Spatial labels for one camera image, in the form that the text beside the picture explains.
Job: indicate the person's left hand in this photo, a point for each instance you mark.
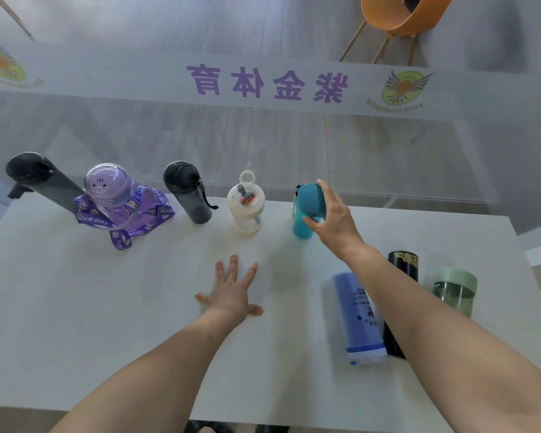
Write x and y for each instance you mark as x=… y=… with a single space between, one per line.
x=227 y=298

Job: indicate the person's right hand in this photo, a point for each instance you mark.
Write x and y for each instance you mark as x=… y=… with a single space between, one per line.
x=338 y=227

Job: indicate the person's left little finger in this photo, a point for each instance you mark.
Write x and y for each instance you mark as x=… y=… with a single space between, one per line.
x=203 y=298

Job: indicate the person's left middle finger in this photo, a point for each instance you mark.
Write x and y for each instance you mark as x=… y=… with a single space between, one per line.
x=233 y=267

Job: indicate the person's right thumb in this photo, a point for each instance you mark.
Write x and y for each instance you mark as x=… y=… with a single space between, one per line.
x=312 y=223

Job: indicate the person's left thumb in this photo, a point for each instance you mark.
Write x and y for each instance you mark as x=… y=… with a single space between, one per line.
x=254 y=310

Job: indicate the teal water bottle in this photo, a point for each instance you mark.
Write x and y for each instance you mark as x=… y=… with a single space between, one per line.
x=310 y=200

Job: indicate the person's left forearm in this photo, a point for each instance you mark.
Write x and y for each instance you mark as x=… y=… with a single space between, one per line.
x=162 y=369

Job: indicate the person's right forearm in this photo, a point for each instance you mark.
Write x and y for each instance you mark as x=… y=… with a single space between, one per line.
x=442 y=342

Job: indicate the dark grey bottle with loop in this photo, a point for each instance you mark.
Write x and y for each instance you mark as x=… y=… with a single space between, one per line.
x=187 y=193

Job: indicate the black flask with gold band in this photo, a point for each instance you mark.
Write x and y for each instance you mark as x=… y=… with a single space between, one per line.
x=403 y=266

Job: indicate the blue frosted water bottle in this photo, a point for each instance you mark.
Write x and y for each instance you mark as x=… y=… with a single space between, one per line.
x=356 y=320

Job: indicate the black shoe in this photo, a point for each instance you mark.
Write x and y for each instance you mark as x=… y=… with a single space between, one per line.
x=209 y=428

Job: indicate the purple dome-lid water bottle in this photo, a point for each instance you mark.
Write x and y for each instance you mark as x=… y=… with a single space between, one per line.
x=108 y=183

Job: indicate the green lidded cup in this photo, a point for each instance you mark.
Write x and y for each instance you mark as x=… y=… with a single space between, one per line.
x=455 y=288

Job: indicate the tall smoky grey water bottle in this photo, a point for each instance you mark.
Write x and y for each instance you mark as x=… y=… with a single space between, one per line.
x=49 y=179

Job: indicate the orange chair with wooden legs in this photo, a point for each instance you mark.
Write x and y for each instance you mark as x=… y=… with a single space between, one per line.
x=401 y=15

